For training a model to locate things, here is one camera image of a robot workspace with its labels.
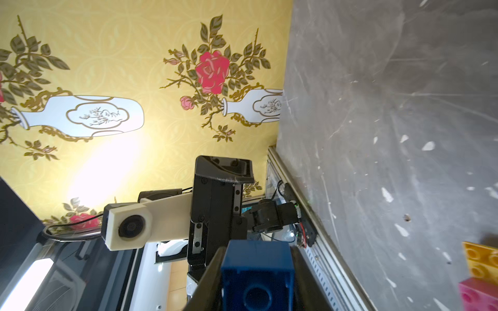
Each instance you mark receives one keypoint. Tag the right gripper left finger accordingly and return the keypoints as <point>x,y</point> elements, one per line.
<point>208,294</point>

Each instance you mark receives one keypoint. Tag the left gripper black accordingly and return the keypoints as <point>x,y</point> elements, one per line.
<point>216,208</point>

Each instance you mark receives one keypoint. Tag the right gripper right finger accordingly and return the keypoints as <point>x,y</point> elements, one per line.
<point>308,294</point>

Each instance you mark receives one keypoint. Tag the blue lego brick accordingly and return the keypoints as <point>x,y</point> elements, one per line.
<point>257,275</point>

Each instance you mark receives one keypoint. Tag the pink lego brick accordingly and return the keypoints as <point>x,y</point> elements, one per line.
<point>478,295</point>

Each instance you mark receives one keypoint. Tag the yellow lego brick left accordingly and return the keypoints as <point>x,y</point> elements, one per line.
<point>481,261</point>

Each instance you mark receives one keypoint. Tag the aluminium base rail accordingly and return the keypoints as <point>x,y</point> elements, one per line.
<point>338,283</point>

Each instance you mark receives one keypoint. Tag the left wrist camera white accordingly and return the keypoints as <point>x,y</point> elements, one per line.
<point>129,226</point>

